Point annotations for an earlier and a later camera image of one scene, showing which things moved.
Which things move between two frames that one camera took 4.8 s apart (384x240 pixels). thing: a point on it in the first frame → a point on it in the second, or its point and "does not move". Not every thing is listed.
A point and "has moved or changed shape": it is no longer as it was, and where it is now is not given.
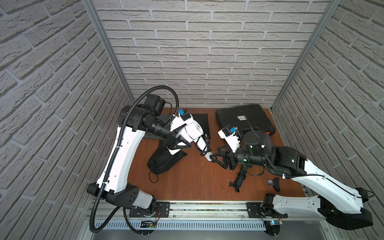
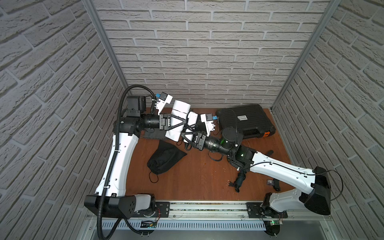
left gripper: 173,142 → 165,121
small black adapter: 275,182 does not move
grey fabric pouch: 148,135 does not move
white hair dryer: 184,125 has moved or changed shape
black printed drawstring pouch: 162,160 does not move
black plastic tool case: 244,118 does not move
